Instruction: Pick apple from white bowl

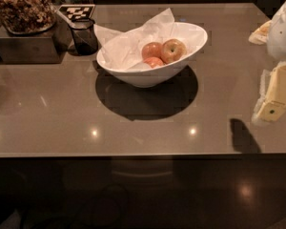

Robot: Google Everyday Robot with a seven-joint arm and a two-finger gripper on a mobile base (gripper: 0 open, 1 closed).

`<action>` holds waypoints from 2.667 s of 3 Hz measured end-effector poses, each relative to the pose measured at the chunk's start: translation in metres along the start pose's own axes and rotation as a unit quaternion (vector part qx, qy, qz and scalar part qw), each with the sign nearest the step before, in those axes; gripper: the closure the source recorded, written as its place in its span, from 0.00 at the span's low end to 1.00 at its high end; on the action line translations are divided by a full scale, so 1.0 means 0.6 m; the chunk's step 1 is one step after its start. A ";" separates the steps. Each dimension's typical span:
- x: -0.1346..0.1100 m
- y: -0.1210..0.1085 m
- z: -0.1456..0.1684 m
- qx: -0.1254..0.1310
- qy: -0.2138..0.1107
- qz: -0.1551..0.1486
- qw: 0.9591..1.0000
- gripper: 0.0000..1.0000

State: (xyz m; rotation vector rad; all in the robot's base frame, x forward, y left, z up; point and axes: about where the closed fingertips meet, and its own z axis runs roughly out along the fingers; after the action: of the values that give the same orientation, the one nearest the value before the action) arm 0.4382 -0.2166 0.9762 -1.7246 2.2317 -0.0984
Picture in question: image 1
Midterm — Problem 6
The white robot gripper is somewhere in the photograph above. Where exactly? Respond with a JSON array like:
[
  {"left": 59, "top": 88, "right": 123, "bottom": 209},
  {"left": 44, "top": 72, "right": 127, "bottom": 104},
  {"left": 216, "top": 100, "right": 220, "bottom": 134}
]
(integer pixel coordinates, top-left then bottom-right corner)
[{"left": 249, "top": 1, "right": 286, "bottom": 124}]

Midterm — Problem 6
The large red-yellow apple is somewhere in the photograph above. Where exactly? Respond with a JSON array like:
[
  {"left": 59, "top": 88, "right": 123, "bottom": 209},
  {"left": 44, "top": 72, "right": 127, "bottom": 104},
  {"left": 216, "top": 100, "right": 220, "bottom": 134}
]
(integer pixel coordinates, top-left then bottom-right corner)
[{"left": 161, "top": 39, "right": 187, "bottom": 64}]

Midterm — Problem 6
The white ceramic bowl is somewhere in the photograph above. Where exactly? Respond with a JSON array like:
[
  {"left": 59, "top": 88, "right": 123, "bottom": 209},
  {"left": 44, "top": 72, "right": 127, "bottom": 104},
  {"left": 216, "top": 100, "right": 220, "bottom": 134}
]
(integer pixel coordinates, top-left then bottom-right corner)
[{"left": 95, "top": 21, "right": 209, "bottom": 89}]

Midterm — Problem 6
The front red apple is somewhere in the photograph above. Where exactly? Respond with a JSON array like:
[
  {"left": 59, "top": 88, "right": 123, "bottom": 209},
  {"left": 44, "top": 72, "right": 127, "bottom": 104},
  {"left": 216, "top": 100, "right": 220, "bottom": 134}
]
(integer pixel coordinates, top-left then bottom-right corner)
[{"left": 144, "top": 56, "right": 164, "bottom": 69}]

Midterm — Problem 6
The red apple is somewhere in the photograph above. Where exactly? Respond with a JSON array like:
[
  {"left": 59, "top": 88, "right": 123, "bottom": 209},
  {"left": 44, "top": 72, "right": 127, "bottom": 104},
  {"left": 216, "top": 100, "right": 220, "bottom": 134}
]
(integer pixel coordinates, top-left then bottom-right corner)
[
  {"left": 141, "top": 42, "right": 162, "bottom": 59},
  {"left": 144, "top": 56, "right": 164, "bottom": 69}
]

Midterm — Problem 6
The back red apple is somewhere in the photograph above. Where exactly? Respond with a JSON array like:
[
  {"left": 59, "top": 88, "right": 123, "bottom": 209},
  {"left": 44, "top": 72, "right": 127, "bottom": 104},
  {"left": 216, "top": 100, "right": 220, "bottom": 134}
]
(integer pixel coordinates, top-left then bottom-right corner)
[{"left": 141, "top": 42, "right": 162, "bottom": 59}]

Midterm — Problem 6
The white paper liner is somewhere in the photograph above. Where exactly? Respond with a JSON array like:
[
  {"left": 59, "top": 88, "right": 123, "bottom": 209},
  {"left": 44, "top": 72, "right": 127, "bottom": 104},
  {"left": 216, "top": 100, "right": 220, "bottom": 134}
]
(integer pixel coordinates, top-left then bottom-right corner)
[{"left": 93, "top": 7, "right": 206, "bottom": 72}]

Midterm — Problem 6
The black mesh cup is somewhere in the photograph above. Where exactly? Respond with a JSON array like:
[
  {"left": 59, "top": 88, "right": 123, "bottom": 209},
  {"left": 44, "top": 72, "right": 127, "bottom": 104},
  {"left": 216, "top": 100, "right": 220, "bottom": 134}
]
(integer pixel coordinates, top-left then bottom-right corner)
[{"left": 69, "top": 19, "right": 98, "bottom": 55}]

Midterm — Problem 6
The black-white fiducial marker card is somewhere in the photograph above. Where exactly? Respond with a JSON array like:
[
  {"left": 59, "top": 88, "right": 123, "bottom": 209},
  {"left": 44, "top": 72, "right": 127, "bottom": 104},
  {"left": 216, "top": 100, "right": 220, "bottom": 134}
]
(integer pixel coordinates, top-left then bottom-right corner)
[{"left": 58, "top": 4, "right": 95, "bottom": 21}]

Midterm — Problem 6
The dark wooden box stand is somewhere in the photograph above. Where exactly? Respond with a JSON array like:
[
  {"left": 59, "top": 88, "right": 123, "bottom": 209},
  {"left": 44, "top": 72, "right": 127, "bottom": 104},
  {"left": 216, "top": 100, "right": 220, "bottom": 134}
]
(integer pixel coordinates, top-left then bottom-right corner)
[{"left": 0, "top": 22, "right": 72, "bottom": 64}]

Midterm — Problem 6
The glass jar of granola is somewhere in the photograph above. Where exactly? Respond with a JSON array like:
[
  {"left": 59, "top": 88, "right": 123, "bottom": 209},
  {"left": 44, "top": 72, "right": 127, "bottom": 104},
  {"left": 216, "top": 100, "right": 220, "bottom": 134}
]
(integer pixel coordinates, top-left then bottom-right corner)
[{"left": 0, "top": 0, "right": 56, "bottom": 34}]

